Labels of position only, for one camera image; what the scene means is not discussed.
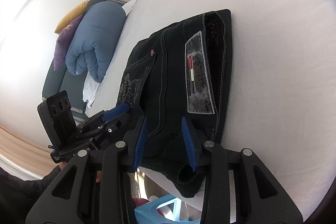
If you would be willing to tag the grey sofa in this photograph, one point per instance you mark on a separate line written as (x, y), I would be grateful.
(61, 80)

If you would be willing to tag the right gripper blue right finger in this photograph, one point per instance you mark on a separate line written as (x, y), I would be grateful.
(259, 197)

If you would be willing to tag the black denim pants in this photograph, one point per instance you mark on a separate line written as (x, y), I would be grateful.
(182, 70)

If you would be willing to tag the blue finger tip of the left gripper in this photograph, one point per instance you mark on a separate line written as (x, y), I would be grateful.
(115, 112)

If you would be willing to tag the blue folded duvet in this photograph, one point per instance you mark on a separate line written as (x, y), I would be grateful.
(95, 40)

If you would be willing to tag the light blue plastic stool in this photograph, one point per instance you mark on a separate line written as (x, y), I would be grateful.
(166, 209)

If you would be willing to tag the red object under bed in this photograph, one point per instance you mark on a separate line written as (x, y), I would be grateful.
(138, 201)

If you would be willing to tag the mustard yellow cushion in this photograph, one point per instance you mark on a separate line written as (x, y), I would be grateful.
(73, 14)

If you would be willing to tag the person's left hand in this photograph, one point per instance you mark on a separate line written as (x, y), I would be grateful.
(63, 164)

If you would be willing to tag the purple cushion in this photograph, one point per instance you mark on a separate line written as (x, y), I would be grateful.
(63, 42)

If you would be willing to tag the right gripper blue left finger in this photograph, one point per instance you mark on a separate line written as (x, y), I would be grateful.
(74, 196)

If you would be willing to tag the white crumpled cloth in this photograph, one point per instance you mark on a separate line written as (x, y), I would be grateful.
(90, 89)

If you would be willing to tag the white bed sheet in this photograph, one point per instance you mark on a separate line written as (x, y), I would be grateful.
(282, 97)

